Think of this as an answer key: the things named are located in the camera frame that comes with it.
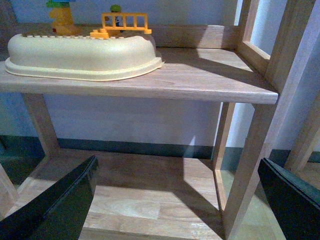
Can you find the wooden shelf unit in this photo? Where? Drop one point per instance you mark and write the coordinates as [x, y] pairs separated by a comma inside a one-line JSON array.
[[268, 82]]

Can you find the yellow toy tree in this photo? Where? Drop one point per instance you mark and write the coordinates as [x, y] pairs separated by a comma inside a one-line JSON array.
[[63, 24]]

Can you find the cream toy brick base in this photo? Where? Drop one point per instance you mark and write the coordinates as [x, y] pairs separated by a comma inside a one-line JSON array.
[[82, 58]]

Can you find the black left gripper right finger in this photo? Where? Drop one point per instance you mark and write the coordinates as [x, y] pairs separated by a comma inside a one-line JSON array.
[[294, 202]]

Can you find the toy figure green hat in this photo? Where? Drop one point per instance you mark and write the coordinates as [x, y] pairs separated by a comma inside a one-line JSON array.
[[115, 8]]

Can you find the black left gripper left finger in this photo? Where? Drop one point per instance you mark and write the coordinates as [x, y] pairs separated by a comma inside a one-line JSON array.
[[58, 213]]

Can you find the orange toy fence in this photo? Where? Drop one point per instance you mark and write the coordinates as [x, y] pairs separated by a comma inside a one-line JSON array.
[[132, 21]]

